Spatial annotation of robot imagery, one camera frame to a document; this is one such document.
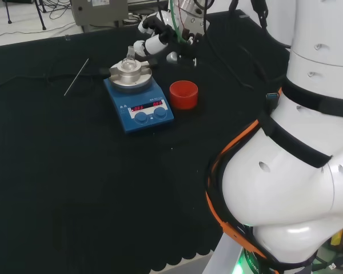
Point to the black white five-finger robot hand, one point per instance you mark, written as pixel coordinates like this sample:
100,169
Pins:
155,42

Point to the heater with blue base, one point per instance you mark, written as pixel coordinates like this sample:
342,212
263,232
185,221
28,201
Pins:
148,121

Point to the clear round-bottom glass flask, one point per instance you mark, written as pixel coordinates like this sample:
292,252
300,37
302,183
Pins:
128,64

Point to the red plastic cup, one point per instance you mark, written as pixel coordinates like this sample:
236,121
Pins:
183,98

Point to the grey equipment box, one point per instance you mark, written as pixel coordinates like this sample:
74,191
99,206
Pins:
100,12

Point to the thin glass rod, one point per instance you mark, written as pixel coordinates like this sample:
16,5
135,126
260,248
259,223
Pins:
76,77

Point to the clear tape piece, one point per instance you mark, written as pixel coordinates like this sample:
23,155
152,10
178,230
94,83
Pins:
67,37

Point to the black tripod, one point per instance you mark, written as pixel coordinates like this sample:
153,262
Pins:
9,20

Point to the black bench cloth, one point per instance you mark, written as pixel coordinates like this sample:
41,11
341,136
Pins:
74,171

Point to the yellow stop button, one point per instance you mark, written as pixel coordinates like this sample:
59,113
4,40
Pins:
341,237

